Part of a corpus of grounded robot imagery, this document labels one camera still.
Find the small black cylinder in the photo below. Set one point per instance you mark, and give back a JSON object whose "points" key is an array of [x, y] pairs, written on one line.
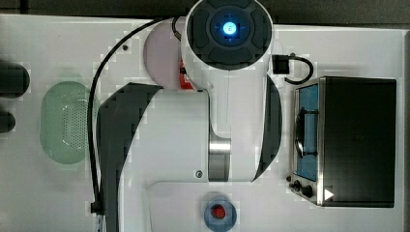
{"points": [[7, 121]]}

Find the pale pink plate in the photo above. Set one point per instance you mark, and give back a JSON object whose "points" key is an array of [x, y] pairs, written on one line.
{"points": [[162, 56]]}

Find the large black cylinder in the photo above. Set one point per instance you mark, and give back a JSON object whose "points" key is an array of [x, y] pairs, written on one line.
{"points": [[14, 80]]}

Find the green perforated basket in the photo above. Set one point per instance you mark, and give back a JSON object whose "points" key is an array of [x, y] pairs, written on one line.
{"points": [[63, 128]]}

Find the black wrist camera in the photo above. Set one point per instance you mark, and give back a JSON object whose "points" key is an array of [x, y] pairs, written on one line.
{"points": [[281, 66]]}

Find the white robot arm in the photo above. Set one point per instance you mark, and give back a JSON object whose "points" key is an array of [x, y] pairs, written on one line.
{"points": [[226, 128]]}

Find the red strawberry toy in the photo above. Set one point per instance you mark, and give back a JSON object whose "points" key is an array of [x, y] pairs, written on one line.
{"points": [[218, 212]]}

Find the red felt ketchup bottle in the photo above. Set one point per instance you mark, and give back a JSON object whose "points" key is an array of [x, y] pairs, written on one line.
{"points": [[184, 80]]}

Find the black toaster oven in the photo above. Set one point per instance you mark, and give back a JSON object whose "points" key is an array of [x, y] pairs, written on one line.
{"points": [[344, 142]]}

